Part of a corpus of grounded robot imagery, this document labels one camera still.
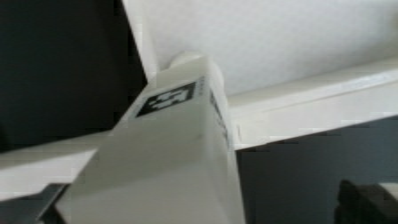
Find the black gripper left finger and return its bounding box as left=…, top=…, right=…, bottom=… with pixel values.
left=0, top=184, right=69, bottom=224

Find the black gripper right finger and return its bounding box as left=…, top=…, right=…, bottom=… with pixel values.
left=334, top=180, right=398, bottom=224

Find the white desk leg block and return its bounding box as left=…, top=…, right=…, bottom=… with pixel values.
left=57, top=52, right=245, bottom=224

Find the white desk top tray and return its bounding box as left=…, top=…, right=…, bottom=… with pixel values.
left=121, top=0, right=398, bottom=108

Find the white front fence bar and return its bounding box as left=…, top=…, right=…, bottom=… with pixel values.
left=0, top=78, right=398, bottom=202

